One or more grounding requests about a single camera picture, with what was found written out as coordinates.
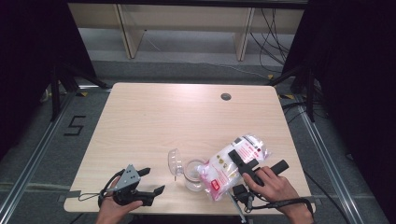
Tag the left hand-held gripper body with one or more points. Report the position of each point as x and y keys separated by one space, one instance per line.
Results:
x=128 y=178

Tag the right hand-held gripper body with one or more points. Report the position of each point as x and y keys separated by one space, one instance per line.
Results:
x=280 y=167

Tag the red and white sugar bag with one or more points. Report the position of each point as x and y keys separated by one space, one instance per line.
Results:
x=224 y=174

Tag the clear glass jar with lid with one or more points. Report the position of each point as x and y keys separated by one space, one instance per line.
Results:
x=193 y=183

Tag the person's right hand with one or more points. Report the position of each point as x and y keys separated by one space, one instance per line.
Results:
x=277 y=191

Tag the person's left hand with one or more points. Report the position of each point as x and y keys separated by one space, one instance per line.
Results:
x=110 y=213

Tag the grey tape strip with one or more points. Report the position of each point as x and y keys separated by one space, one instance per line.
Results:
x=73 y=194

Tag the grey table grommet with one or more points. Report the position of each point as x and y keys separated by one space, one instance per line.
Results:
x=226 y=96

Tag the yellow black tape piece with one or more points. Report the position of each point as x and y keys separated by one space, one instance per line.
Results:
x=287 y=96
x=82 y=94
x=270 y=76

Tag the black metal stand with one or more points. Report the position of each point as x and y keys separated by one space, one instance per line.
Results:
x=55 y=93
x=310 y=96

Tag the black curtain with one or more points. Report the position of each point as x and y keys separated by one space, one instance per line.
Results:
x=25 y=46
x=358 y=62

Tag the light wooden shelf unit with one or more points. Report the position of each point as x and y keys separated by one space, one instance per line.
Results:
x=130 y=37

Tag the aluminium floor rail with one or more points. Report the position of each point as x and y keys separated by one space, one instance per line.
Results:
x=327 y=161
x=38 y=152

